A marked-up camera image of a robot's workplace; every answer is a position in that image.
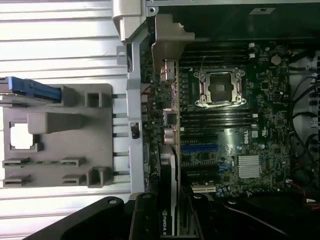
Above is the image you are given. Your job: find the grey open PC case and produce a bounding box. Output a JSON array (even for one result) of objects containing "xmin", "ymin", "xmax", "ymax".
[{"xmin": 111, "ymin": 0, "xmax": 320, "ymax": 226}]

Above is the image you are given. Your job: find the green RAM stick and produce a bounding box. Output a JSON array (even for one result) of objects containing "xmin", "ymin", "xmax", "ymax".
[{"xmin": 2, "ymin": 159, "xmax": 79, "ymax": 168}]

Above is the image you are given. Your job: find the silver CPU chip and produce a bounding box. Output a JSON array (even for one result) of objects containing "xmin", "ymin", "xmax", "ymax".
[{"xmin": 10, "ymin": 123, "xmax": 35, "ymax": 150}]

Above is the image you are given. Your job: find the metal CPU socket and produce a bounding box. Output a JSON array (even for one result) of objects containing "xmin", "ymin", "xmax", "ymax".
[{"xmin": 194, "ymin": 67, "xmax": 248, "ymax": 109}]

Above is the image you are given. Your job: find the white inner case sticker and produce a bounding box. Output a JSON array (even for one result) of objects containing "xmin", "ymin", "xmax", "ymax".
[{"xmin": 249, "ymin": 6, "xmax": 277, "ymax": 15}]

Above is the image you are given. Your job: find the blue expansion slot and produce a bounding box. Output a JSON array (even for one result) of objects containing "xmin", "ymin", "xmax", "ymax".
[{"xmin": 179, "ymin": 143, "xmax": 219, "ymax": 154}]

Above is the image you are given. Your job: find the hard disk in blue carrier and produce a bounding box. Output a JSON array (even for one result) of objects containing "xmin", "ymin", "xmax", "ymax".
[{"xmin": 0, "ymin": 76, "xmax": 63, "ymax": 105}]

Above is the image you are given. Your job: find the black side panel latch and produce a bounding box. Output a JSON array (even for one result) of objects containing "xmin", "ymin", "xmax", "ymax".
[{"xmin": 129, "ymin": 121, "xmax": 140, "ymax": 140}]

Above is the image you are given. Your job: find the green Dell motherboard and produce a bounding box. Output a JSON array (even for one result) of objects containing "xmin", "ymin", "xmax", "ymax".
[{"xmin": 139, "ymin": 41, "xmax": 293, "ymax": 200}]

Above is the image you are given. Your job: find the red and black twisted wire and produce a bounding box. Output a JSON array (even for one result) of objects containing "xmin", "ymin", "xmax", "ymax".
[{"xmin": 140, "ymin": 84, "xmax": 153, "ymax": 97}]

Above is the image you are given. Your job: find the grey case handle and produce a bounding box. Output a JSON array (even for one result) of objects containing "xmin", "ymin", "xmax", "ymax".
[{"xmin": 111, "ymin": 0, "xmax": 148, "ymax": 43}]

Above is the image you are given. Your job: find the thin red wire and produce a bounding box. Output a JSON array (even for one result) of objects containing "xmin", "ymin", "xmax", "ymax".
[{"xmin": 292, "ymin": 162, "xmax": 320, "ymax": 202}]

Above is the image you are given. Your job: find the black internal cable bundle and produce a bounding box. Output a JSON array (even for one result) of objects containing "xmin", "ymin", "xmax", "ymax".
[{"xmin": 289, "ymin": 74, "xmax": 320, "ymax": 176}]

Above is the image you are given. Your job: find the white expansion slot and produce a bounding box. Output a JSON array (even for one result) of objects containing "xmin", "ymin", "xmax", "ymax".
[{"xmin": 191, "ymin": 184, "xmax": 217, "ymax": 194}]

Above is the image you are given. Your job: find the silver finned chipset heatsink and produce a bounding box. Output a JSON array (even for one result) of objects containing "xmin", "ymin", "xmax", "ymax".
[{"xmin": 236, "ymin": 154, "xmax": 263, "ymax": 179}]

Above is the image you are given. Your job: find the black long expansion slot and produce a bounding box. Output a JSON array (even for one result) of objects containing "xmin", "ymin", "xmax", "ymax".
[{"xmin": 179, "ymin": 134, "xmax": 219, "ymax": 143}]

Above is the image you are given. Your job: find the grey plastic parts rack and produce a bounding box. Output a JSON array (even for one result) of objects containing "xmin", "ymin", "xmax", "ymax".
[{"xmin": 0, "ymin": 83, "xmax": 114, "ymax": 189}]

